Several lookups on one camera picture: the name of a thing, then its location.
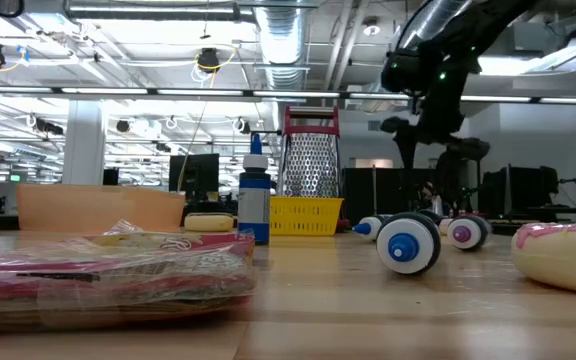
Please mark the person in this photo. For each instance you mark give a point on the person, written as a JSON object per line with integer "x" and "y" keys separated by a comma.
{"x": 427, "y": 192}

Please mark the long linear light bar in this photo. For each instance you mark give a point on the long linear light bar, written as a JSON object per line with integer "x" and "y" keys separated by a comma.
{"x": 293, "y": 94}

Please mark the small black monitor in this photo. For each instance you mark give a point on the small black monitor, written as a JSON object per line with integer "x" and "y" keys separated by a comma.
{"x": 110, "y": 176}

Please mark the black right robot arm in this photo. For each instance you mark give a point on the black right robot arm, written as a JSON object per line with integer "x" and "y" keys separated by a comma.
{"x": 468, "y": 30}

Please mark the blue paint bottle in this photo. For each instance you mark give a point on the blue paint bottle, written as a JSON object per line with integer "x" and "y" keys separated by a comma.
{"x": 408, "y": 247}
{"x": 372, "y": 227}
{"x": 254, "y": 200}

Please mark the red plastic-wrapped snack packet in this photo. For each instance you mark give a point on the red plastic-wrapped snack packet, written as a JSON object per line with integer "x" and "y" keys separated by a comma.
{"x": 118, "y": 280}

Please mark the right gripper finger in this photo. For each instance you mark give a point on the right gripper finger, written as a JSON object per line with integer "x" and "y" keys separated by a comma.
{"x": 407, "y": 170}
{"x": 453, "y": 185}

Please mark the white building column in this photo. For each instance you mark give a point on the white building column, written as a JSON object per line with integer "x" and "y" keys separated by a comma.
{"x": 84, "y": 145}

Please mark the black partition panel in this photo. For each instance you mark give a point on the black partition panel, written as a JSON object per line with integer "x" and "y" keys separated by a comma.
{"x": 368, "y": 195}

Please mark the purple paint bottle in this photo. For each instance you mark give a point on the purple paint bottle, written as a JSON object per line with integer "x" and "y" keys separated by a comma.
{"x": 463, "y": 234}

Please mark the black covered equipment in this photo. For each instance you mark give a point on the black covered equipment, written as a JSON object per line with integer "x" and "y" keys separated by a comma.
{"x": 518, "y": 192}

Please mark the large black monitor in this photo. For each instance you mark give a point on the large black monitor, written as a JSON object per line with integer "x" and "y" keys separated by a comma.
{"x": 194, "y": 172}

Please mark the silver spiral air duct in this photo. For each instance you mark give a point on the silver spiral air duct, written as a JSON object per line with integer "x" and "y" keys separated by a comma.
{"x": 433, "y": 20}
{"x": 283, "y": 45}

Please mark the yellow plastic basket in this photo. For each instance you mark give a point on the yellow plastic basket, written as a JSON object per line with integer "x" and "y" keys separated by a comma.
{"x": 308, "y": 217}

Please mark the cream bread roll toy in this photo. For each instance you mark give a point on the cream bread roll toy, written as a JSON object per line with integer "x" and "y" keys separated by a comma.
{"x": 208, "y": 223}

